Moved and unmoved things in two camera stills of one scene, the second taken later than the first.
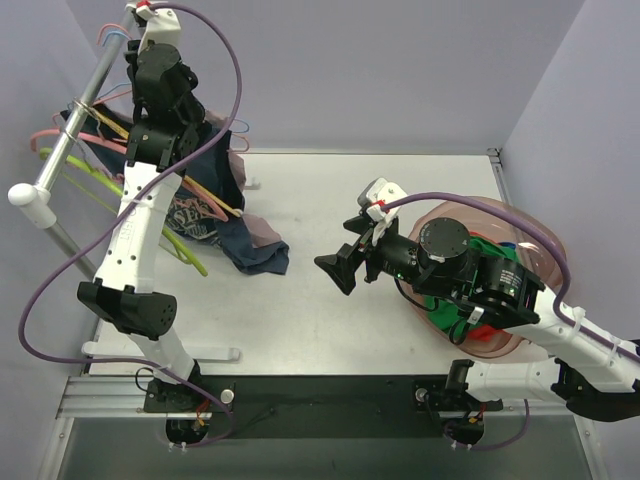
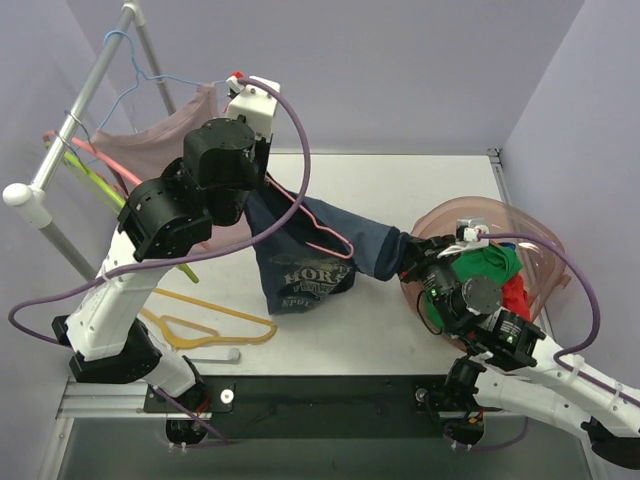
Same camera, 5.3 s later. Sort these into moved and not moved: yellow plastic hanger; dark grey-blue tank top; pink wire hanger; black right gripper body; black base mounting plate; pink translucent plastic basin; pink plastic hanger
Moved: black right gripper body; yellow plastic hanger; pink plastic hanger; dark grey-blue tank top; pink wire hanger
Not moved: pink translucent plastic basin; black base mounting plate
